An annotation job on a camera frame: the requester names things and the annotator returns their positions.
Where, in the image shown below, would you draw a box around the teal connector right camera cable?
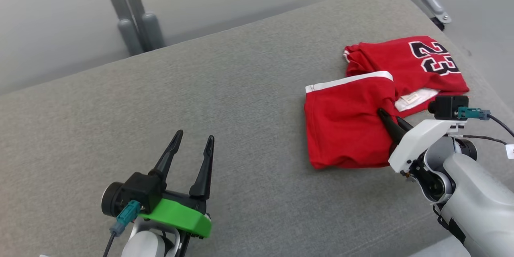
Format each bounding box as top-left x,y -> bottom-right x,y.
458,106 -> 514,137

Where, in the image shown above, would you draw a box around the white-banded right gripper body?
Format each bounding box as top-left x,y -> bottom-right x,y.
388,118 -> 458,173

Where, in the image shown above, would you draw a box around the thin black cable white tag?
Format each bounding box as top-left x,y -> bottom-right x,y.
457,134 -> 514,159

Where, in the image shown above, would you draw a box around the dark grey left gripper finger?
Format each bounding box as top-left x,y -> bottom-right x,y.
189,135 -> 215,200
149,130 -> 184,183

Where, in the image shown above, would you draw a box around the grey partition post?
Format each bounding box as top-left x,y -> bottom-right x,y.
98,0 -> 144,56
116,0 -> 166,51

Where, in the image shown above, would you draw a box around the teal connector camera cable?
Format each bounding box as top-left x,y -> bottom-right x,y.
458,106 -> 514,137
104,200 -> 141,257

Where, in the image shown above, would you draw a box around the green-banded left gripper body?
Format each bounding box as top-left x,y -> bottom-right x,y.
139,191 -> 212,257

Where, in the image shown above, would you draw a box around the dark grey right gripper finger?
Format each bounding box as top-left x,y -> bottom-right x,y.
396,116 -> 414,133
377,108 -> 407,146

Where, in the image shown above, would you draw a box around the red jersey with black number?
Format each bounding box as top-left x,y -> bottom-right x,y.
343,35 -> 469,118

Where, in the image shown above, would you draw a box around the teal connector left camera cable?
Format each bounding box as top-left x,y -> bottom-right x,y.
104,200 -> 141,257

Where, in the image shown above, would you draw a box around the red shorts with elastic waistband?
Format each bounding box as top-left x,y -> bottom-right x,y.
304,71 -> 402,169

